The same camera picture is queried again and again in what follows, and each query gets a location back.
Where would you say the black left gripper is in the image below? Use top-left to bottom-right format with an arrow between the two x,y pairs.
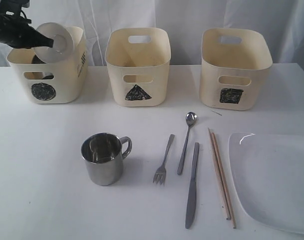
0,0 -> 54,49

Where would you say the steel mug front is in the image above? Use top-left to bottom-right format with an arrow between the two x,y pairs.
81,132 -> 132,186

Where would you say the long steel spoon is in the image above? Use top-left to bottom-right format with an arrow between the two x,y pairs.
177,111 -> 197,176

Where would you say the small steel fork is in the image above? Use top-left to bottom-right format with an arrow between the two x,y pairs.
153,134 -> 175,185

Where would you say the steel table knife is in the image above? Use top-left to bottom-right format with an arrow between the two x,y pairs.
185,142 -> 199,229

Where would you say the wooden chopstick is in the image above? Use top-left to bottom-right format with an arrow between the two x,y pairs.
211,132 -> 237,229
208,128 -> 231,220

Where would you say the cream bin with black circle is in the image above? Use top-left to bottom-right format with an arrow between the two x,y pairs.
7,26 -> 88,104

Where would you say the cream bin with black triangle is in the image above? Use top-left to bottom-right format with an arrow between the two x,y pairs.
105,27 -> 171,107

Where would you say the cream bin with black square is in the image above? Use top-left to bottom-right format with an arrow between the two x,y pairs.
199,28 -> 273,111

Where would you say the white curtain backdrop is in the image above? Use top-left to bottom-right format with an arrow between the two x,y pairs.
0,0 -> 304,68

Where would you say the white square plate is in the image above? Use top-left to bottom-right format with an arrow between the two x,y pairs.
228,132 -> 304,235

